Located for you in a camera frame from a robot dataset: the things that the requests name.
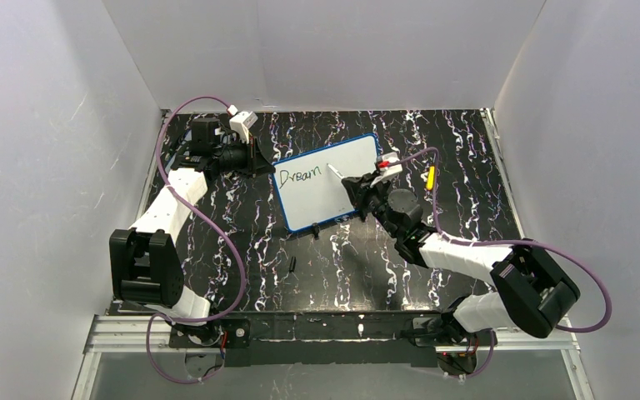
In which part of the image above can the black white marker pen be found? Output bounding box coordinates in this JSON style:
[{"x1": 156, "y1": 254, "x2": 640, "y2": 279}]
[{"x1": 327, "y1": 163, "x2": 345, "y2": 181}]

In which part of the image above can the blue framed whiteboard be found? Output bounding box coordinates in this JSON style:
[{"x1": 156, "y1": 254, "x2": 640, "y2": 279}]
[{"x1": 272, "y1": 133, "x2": 379, "y2": 233}]

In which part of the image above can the black marker cap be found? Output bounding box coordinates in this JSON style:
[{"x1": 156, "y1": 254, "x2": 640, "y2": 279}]
[{"x1": 289, "y1": 257, "x2": 297, "y2": 273}]

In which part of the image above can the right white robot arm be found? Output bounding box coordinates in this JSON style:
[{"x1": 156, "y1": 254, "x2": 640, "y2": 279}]
[{"x1": 341, "y1": 173, "x2": 581, "y2": 343}]

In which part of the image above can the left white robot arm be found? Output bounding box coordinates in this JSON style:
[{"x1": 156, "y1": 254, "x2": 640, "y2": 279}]
[{"x1": 109, "y1": 111, "x2": 275, "y2": 326}]

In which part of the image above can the yellow marker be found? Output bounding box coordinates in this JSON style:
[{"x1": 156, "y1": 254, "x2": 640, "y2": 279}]
[{"x1": 426, "y1": 165, "x2": 436, "y2": 191}]

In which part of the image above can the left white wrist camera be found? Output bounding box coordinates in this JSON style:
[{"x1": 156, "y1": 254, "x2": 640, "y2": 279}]
[{"x1": 227, "y1": 104, "x2": 258, "y2": 143}]

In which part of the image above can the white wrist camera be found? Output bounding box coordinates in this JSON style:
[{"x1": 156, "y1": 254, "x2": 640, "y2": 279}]
[
  {"x1": 370, "y1": 152, "x2": 403, "y2": 188},
  {"x1": 227, "y1": 104, "x2": 258, "y2": 143}
]

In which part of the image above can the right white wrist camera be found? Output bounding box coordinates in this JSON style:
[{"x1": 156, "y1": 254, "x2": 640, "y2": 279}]
[{"x1": 370, "y1": 152, "x2": 403, "y2": 188}]

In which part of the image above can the whiteboard wire stand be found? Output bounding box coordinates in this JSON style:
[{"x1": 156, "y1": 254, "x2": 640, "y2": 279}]
[{"x1": 311, "y1": 222, "x2": 321, "y2": 240}]

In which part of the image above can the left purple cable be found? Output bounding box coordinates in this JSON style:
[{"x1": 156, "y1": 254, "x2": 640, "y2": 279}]
[{"x1": 145, "y1": 96, "x2": 248, "y2": 386}]

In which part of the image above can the purple cable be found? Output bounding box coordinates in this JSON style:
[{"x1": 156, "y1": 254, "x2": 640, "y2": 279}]
[
  {"x1": 392, "y1": 147, "x2": 613, "y2": 379},
  {"x1": 145, "y1": 96, "x2": 248, "y2": 386}
]

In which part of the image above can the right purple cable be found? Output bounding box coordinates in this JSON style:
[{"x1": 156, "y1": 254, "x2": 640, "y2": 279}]
[{"x1": 392, "y1": 147, "x2": 613, "y2": 379}]

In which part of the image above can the aluminium front rail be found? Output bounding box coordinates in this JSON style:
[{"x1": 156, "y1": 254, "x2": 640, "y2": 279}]
[{"x1": 83, "y1": 313, "x2": 581, "y2": 354}]

